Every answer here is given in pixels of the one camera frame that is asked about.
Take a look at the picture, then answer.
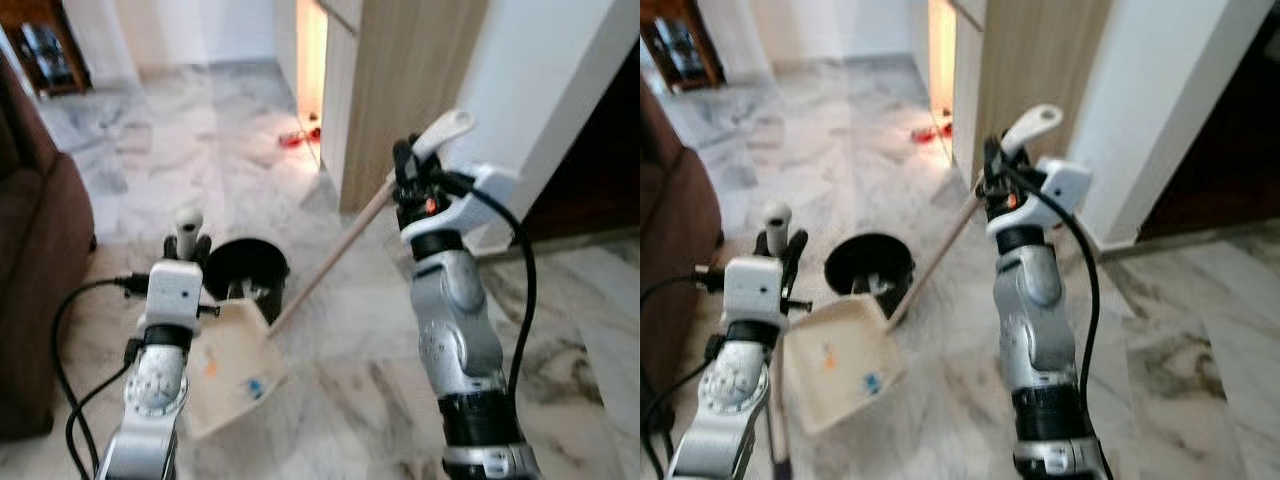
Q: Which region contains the cream dustpan with long handle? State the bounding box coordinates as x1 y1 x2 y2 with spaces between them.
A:
175 207 291 441
762 203 907 480

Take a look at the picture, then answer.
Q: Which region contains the black round bin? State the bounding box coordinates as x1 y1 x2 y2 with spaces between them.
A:
205 237 291 326
825 232 915 321

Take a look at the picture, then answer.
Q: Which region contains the light wooden cabinet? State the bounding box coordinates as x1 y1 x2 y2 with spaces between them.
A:
950 0 1113 193
320 0 491 214

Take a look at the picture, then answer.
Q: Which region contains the brown sofa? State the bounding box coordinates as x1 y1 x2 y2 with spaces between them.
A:
0 55 97 441
640 90 724 401

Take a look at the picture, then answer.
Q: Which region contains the dark brown door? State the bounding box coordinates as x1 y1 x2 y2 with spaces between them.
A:
1140 0 1280 243

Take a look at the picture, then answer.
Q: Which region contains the dark wooden shelf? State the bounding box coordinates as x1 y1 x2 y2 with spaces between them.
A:
0 0 92 99
640 0 727 92

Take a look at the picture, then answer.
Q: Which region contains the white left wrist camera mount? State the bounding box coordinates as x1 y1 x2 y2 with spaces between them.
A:
145 258 205 331
721 256 787 324

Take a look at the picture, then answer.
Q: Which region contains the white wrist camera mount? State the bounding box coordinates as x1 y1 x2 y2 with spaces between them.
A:
145 258 205 331
405 165 522 238
721 256 787 324
988 157 1094 237

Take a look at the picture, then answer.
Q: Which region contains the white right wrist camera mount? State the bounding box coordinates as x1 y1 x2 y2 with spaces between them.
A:
405 165 522 238
988 157 1094 237

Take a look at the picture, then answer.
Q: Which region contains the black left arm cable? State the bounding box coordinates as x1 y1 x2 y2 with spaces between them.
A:
50 272 153 480
640 268 727 480

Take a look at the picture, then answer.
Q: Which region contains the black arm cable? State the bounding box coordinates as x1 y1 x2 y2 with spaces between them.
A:
640 268 727 480
50 272 153 480
1008 165 1105 446
448 172 539 406

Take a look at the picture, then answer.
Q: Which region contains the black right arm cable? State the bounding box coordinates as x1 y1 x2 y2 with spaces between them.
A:
448 172 539 406
1008 165 1105 446

